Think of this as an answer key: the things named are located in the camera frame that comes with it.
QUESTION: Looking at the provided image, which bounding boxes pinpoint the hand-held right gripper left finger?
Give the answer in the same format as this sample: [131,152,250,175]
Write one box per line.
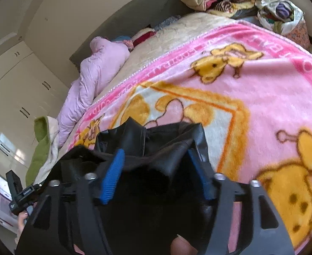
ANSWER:
[15,149,126,255]

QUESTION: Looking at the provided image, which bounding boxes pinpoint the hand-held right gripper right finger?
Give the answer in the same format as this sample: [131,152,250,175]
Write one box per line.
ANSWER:
[186,149,296,255]

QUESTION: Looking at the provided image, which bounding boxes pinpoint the black leather jacket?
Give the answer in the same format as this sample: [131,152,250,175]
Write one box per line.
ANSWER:
[50,117,225,255]

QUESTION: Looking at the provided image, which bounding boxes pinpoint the bag of clothes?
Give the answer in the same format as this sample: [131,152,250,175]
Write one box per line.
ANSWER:
[257,0,311,45]

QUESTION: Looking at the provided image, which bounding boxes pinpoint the person's left hand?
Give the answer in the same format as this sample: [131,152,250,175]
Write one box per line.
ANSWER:
[17,210,29,234]

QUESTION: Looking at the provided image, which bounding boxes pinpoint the person's right hand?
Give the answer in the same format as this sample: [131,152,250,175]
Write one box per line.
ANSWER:
[170,235,199,255]

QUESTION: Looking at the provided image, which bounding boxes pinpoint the green fleece blanket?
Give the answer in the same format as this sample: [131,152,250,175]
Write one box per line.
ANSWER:
[26,115,59,186]

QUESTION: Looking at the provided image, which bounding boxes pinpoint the lilac puffy jacket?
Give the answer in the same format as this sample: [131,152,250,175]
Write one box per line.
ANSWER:
[58,37,131,148]

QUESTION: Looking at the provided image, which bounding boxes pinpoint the cream wardrobe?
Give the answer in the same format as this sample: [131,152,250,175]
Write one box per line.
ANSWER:
[0,40,69,213]

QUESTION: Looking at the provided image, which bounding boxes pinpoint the pink printed blanket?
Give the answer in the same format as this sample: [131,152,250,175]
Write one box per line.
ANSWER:
[71,23,312,255]

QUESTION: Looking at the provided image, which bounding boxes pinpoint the bed with beige sheet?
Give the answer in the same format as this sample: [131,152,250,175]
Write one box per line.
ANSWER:
[92,12,236,107]

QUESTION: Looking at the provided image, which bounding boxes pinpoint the light blue cloth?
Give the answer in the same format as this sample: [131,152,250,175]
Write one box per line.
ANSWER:
[111,35,132,43]

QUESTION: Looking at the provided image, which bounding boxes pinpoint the red pillow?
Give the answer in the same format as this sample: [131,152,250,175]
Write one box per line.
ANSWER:
[132,30,156,47]

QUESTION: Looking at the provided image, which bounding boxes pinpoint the blue patterned cloth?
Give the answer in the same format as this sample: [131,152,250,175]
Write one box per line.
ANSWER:
[153,15,183,31]

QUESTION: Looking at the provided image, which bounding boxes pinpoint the grey padded headboard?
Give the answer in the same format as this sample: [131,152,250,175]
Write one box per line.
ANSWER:
[69,0,188,69]

